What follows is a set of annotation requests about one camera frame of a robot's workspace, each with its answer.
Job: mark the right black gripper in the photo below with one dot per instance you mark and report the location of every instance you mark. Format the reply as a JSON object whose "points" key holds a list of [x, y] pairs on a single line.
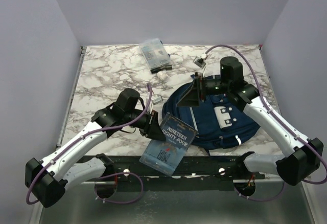
{"points": [[197, 91]]}

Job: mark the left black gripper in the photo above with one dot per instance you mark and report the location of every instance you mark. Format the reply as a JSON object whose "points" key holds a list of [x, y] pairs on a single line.
{"points": [[157, 132]]}

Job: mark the blue landscape book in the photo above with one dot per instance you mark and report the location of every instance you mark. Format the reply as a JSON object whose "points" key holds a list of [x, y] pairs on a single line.
{"points": [[165, 156]]}

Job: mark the navy blue student backpack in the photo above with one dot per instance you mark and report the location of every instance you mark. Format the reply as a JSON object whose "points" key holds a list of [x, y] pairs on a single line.
{"points": [[219, 123]]}

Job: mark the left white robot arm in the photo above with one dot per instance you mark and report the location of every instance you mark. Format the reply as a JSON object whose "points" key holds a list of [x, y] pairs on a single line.
{"points": [[49, 178]]}

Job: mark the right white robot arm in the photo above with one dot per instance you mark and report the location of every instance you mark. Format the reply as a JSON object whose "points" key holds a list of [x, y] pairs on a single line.
{"points": [[300, 156]]}

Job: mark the clear plastic pencil case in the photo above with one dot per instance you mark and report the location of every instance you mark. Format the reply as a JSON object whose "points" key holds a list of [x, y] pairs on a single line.
{"points": [[155, 55]]}

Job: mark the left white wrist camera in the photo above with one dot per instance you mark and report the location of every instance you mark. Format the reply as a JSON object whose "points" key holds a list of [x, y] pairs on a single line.
{"points": [[156, 100]]}

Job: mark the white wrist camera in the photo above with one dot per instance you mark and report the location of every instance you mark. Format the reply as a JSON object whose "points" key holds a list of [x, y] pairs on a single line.
{"points": [[200, 62], [156, 100]]}

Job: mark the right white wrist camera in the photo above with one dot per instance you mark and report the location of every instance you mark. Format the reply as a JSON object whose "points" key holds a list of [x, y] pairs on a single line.
{"points": [[200, 62]]}

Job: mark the black metal base rail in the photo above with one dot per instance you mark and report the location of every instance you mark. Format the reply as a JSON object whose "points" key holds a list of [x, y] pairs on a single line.
{"points": [[128, 174]]}

